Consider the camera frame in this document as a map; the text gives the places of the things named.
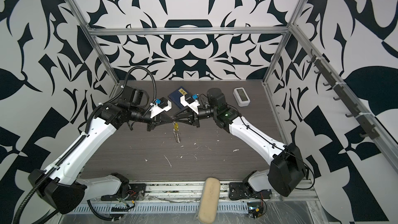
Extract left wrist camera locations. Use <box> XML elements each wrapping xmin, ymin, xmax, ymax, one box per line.
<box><xmin>150</xmin><ymin>97</ymin><xmax>172</xmax><ymax>118</ymax></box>

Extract blue book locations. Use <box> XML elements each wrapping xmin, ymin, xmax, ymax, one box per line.
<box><xmin>168</xmin><ymin>87</ymin><xmax>192</xmax><ymax>110</ymax></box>

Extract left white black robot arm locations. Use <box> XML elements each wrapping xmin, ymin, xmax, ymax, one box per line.
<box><xmin>29</xmin><ymin>86</ymin><xmax>172</xmax><ymax>214</ymax></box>

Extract beige pencil case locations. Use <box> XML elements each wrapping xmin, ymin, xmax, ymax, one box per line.
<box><xmin>197</xmin><ymin>177</ymin><xmax>221</xmax><ymax>224</ymax></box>

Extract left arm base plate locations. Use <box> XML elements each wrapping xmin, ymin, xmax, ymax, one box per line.
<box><xmin>101</xmin><ymin>183</ymin><xmax>146</xmax><ymax>201</ymax></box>

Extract small circuit board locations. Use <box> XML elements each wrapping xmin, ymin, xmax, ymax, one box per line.
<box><xmin>248</xmin><ymin>201</ymin><xmax>267</xmax><ymax>219</ymax></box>

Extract wall hook rack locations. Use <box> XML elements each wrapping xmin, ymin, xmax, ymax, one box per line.
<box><xmin>309</xmin><ymin>50</ymin><xmax>380</xmax><ymax>140</ymax></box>

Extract white digital clock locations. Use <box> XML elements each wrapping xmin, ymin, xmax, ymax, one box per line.
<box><xmin>233</xmin><ymin>87</ymin><xmax>250</xmax><ymax>107</ymax></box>

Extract black corrugated cable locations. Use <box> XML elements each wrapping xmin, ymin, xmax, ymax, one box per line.
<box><xmin>11</xmin><ymin>66</ymin><xmax>157</xmax><ymax>224</ymax></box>

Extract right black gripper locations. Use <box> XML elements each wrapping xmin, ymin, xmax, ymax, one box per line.
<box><xmin>176</xmin><ymin>106</ymin><xmax>220</xmax><ymax>129</ymax></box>

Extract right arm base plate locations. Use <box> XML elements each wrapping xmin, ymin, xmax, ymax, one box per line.
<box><xmin>229</xmin><ymin>183</ymin><xmax>272</xmax><ymax>201</ymax></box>

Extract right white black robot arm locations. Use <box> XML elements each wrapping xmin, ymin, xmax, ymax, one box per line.
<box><xmin>174</xmin><ymin>88</ymin><xmax>306</xmax><ymax>197</ymax></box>

